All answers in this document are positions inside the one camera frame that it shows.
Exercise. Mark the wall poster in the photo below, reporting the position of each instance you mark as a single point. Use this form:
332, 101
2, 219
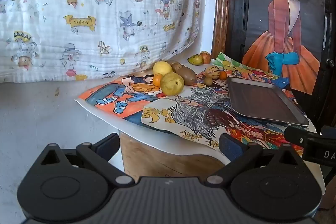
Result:
283, 29

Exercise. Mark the white printed blanket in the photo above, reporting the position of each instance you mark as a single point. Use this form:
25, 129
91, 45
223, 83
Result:
78, 3

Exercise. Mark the wooden door frame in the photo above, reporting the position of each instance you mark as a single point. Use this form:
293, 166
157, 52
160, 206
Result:
221, 3

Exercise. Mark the yellow lemon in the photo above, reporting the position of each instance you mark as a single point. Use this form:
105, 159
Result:
162, 67

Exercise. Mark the striped pepino melon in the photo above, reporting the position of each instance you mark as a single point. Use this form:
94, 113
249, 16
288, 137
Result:
211, 71

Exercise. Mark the yellow bear drawing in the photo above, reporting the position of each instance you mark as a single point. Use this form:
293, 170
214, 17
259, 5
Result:
228, 62

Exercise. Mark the small orange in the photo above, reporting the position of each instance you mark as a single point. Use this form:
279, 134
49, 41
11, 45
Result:
157, 80
222, 75

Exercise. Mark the metal tray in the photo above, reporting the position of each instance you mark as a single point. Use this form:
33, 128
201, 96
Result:
262, 103

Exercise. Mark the small round brown fruit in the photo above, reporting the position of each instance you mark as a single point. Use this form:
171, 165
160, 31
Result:
208, 80

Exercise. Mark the green pear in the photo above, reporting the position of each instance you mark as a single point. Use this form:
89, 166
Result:
195, 60

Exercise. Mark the brown kiwi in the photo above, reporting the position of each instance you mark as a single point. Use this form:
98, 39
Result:
189, 76

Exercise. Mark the cartoon boys drawing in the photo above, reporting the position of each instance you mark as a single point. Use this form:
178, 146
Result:
126, 92

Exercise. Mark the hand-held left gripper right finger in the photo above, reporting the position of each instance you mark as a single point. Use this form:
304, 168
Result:
229, 148

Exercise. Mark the black door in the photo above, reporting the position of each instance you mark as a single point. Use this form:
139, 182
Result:
237, 16

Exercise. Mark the round yellow-green pear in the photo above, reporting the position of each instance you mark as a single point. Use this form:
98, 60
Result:
172, 84

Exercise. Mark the red and orange cartoon drawing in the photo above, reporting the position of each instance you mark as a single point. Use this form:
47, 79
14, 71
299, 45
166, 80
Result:
252, 132

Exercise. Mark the grey-haired warrior drawing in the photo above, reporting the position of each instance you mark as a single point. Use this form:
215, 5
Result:
189, 113

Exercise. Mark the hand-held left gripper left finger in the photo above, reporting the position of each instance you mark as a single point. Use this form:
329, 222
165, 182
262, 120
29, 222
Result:
110, 145

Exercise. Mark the brown potato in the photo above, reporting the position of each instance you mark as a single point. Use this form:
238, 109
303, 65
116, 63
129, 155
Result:
176, 66

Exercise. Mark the red apple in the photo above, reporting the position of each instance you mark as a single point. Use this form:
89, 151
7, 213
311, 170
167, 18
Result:
206, 58

